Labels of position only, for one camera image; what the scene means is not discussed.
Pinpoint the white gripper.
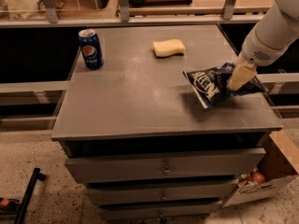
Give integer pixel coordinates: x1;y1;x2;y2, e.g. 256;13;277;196
226;27;287;91

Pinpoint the blue kettle chip bag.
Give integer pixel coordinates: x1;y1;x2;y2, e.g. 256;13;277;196
183;63;264;109

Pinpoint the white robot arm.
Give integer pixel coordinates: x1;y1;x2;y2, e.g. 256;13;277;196
226;0;299;91

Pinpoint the yellow sponge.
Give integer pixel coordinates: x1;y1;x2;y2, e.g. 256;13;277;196
152;39;186;58

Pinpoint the cardboard box on floor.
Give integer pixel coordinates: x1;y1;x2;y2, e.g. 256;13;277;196
223;131;299;207

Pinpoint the orange item in box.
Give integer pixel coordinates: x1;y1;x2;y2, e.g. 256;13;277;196
249;170;265;184

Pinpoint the middle grey drawer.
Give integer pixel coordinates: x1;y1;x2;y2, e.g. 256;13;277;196
86;180;236;205

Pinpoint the grey drawer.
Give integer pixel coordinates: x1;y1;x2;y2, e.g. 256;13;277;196
99;200;222;221
65;147;265;183
86;180;236;205

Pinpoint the grey drawer cabinet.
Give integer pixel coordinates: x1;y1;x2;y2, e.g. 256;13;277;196
52;25;281;211

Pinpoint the grey metal railing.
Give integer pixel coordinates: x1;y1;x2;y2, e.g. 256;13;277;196
0;0;274;28

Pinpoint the bottom grey drawer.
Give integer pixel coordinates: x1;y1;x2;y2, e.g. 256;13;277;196
99;200;222;221

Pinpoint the blue pepsi can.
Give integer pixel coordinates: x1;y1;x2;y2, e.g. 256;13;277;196
78;29;104;69

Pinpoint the top grey drawer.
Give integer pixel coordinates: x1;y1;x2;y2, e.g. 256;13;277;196
65;147;265;183

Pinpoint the black metal stand leg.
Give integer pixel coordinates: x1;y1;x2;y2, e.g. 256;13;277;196
13;168;46;224

